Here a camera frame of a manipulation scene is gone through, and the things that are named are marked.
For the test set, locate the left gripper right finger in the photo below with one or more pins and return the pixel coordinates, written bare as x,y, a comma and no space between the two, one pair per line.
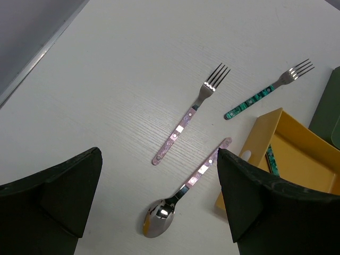
269,215

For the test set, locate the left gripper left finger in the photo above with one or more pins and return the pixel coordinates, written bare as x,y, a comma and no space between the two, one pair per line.
47,212

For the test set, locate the green handled knife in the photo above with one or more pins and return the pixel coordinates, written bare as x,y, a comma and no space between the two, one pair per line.
272,161

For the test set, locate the pink handled fork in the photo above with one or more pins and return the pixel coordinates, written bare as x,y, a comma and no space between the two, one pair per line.
207,89

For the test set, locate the yellow container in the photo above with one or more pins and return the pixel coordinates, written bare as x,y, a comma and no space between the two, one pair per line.
302,157

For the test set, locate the green container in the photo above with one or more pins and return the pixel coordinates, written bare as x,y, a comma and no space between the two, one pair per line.
325,121

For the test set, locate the pink handled spoon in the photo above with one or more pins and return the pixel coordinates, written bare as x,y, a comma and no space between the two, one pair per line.
161,213

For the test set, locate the green handled fork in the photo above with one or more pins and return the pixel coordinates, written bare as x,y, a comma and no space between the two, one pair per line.
285,78

